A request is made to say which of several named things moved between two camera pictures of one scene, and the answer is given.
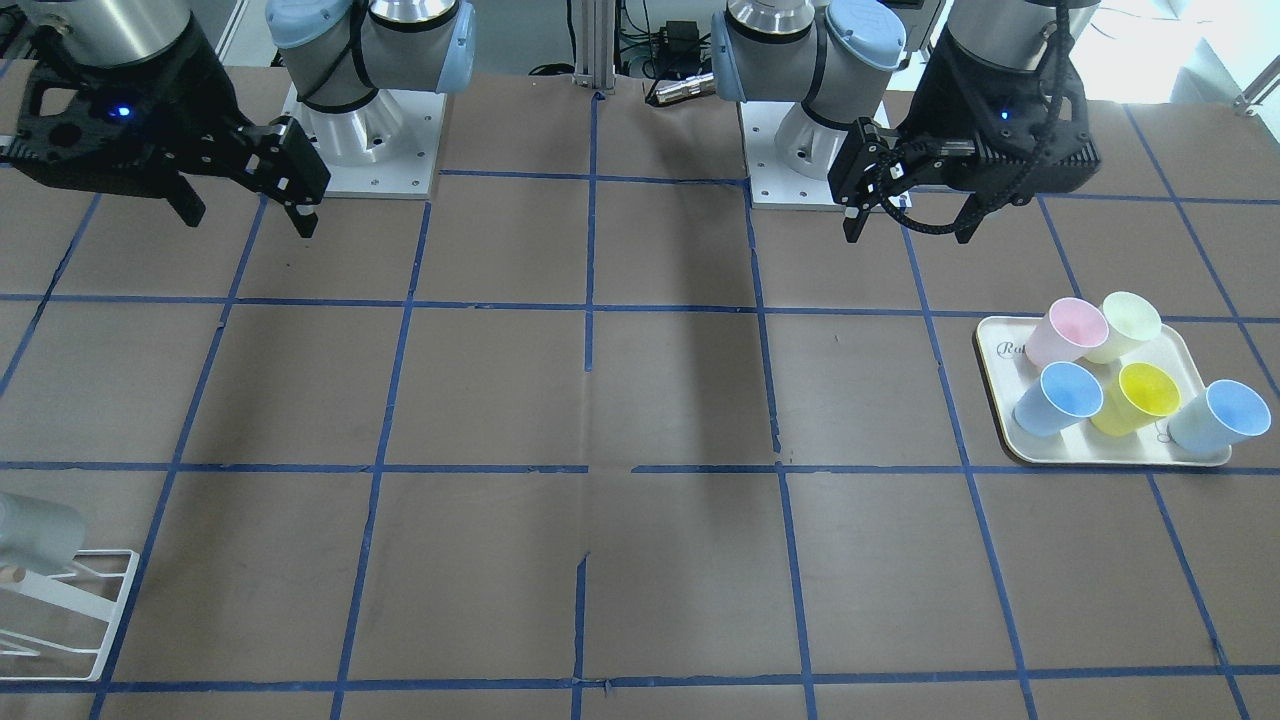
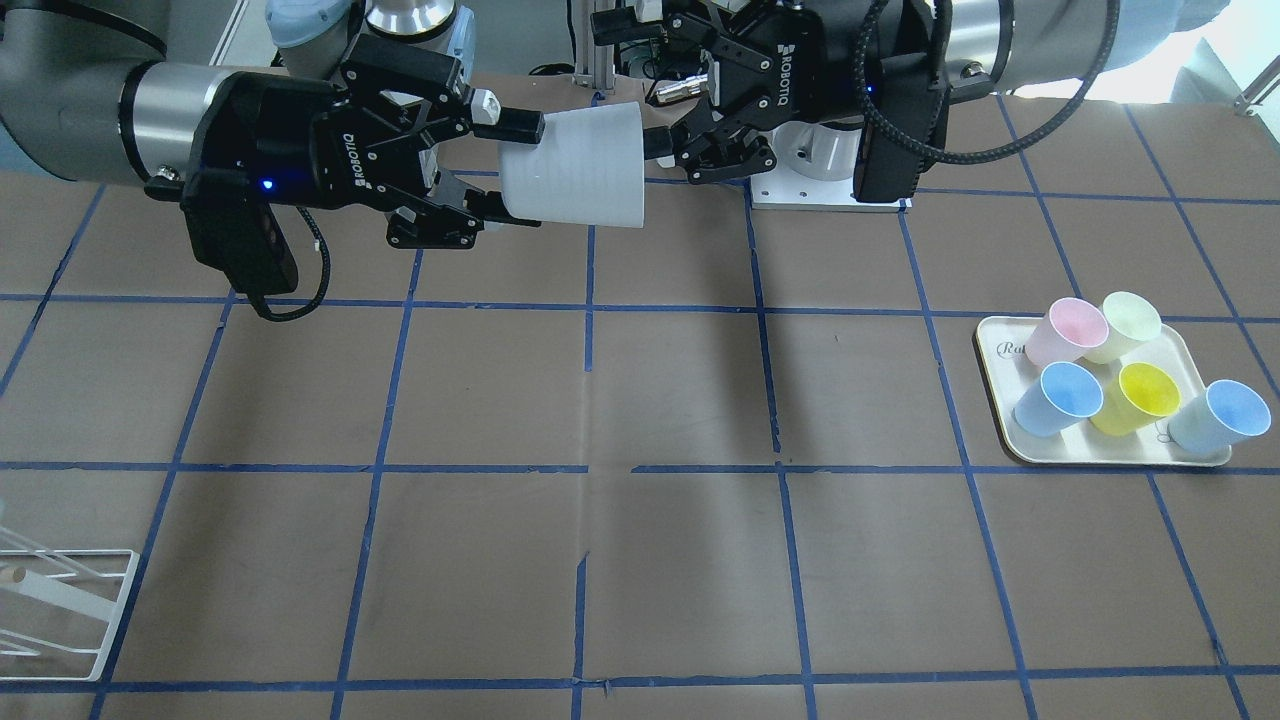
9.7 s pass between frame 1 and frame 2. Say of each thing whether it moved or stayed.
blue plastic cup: stayed
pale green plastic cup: stayed
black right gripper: moved
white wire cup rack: stayed
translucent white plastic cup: moved
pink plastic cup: stayed
